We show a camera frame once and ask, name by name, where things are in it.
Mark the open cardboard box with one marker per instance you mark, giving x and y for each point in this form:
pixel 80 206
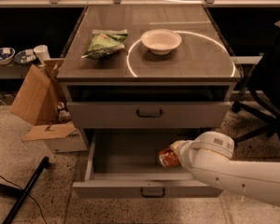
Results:
pixel 42 103

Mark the open lower drawer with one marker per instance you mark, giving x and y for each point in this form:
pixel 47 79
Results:
pixel 125 164

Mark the white paper cup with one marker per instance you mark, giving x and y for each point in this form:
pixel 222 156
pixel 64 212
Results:
pixel 42 53

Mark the blue patterned bowl right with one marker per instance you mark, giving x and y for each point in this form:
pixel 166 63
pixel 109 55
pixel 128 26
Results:
pixel 25 57

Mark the black office chair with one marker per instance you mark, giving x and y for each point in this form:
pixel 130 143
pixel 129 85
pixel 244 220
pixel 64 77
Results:
pixel 264 87

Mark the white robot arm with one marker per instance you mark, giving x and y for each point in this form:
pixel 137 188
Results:
pixel 208 159

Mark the closed upper drawer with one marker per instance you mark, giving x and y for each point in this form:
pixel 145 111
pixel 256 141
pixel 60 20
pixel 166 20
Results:
pixel 147 115

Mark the green chip bag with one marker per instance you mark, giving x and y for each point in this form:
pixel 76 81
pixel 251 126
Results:
pixel 105 42

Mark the grey drawer cabinet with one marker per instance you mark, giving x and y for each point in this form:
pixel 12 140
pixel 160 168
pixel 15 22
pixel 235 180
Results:
pixel 198 70

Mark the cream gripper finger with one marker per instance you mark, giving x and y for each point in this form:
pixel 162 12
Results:
pixel 175 145

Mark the white paper bowl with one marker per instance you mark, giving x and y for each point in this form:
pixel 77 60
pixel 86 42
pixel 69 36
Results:
pixel 161 41

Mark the black stand leg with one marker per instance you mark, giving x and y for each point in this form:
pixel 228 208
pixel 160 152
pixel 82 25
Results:
pixel 21 194

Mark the blue patterned bowl left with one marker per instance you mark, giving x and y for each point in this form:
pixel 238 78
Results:
pixel 6 55

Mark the blue patterned bowl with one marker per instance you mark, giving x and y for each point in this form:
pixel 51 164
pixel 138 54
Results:
pixel 6 55
pixel 25 57

